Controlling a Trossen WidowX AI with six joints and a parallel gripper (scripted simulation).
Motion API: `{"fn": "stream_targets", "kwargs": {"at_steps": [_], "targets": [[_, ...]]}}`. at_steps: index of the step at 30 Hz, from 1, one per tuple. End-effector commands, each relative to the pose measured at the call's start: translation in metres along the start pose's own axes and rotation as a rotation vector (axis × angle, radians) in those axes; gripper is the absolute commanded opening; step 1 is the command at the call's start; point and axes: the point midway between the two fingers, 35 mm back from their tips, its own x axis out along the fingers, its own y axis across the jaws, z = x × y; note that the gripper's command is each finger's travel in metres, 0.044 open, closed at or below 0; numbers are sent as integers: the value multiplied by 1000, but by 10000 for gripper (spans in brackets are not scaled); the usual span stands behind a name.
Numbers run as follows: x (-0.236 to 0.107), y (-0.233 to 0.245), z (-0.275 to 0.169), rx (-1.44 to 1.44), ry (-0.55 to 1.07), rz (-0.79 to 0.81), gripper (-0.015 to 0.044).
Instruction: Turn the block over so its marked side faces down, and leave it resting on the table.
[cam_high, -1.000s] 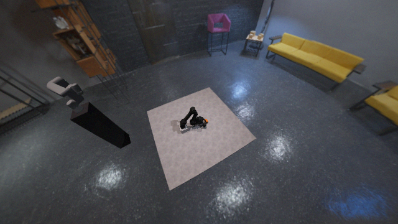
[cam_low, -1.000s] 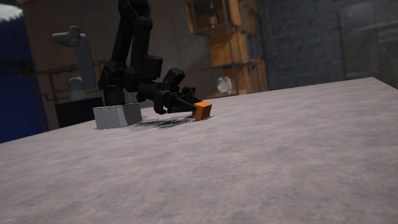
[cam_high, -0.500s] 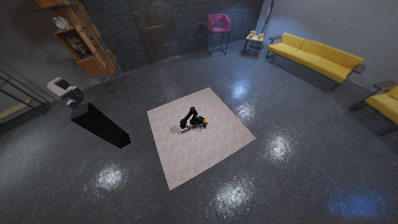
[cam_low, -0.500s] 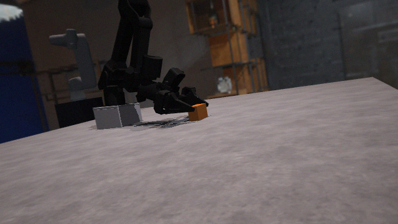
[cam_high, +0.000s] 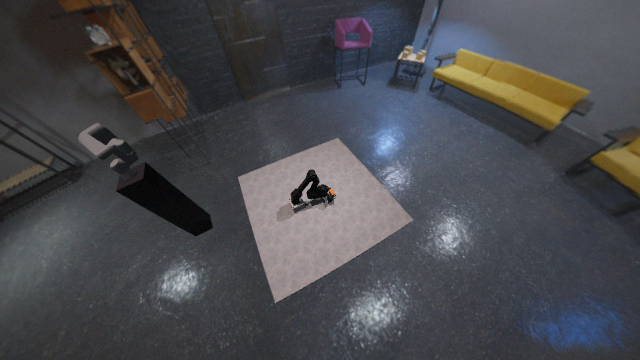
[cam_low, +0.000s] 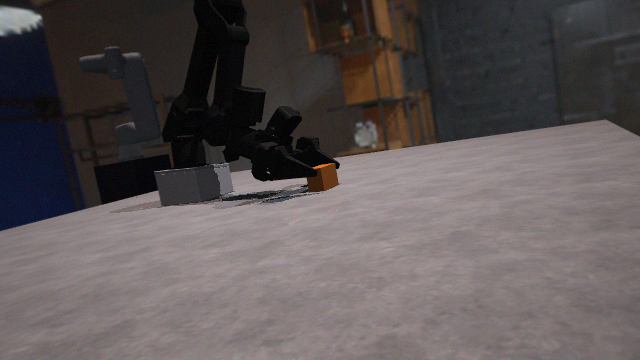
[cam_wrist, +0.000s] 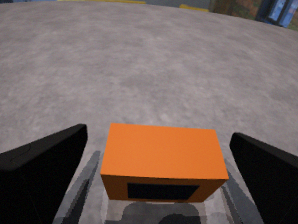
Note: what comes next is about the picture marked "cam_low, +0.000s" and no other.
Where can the orange block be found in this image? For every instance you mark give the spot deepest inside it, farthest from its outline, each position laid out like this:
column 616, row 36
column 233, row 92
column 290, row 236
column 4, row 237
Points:
column 326, row 178

